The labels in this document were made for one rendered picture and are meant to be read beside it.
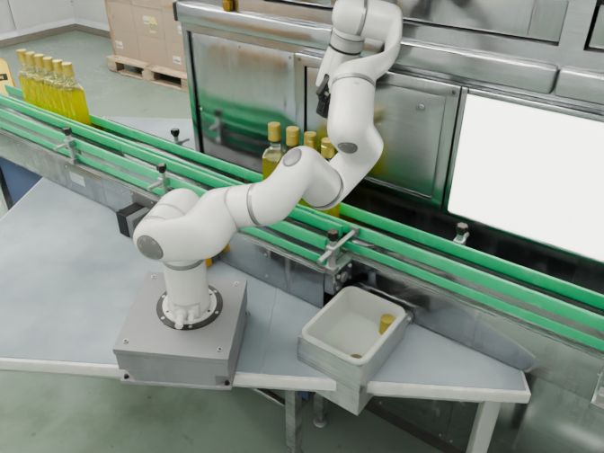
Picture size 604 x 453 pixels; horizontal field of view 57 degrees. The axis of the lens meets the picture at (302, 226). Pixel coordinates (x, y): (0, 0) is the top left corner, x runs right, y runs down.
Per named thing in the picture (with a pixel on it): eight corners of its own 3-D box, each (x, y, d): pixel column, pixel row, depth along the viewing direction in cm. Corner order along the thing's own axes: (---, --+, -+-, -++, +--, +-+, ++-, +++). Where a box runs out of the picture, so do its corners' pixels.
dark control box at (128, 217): (155, 231, 178) (152, 208, 174) (137, 243, 173) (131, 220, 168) (138, 223, 182) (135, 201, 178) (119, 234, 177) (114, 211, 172)
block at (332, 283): (354, 279, 148) (355, 257, 144) (334, 297, 141) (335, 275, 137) (342, 273, 149) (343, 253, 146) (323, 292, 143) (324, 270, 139)
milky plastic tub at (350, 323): (405, 335, 138) (409, 308, 134) (359, 393, 123) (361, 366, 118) (346, 307, 147) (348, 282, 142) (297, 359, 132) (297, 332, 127)
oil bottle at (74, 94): (94, 137, 209) (78, 62, 194) (82, 141, 205) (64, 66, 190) (85, 133, 212) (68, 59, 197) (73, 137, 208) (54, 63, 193)
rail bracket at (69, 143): (82, 164, 191) (73, 128, 184) (63, 172, 186) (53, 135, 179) (75, 161, 193) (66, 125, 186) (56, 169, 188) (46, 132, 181)
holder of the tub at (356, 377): (413, 324, 142) (417, 301, 138) (359, 394, 124) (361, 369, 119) (357, 298, 151) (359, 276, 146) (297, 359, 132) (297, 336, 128)
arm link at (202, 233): (273, 212, 112) (244, 262, 100) (179, 224, 123) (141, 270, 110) (257, 173, 108) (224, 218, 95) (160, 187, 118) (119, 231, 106)
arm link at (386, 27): (326, 96, 110) (336, 11, 117) (388, 109, 112) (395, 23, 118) (336, 73, 102) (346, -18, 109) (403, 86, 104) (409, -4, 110)
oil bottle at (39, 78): (67, 126, 218) (49, 54, 202) (55, 130, 214) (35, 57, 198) (58, 123, 220) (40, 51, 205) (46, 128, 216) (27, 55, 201)
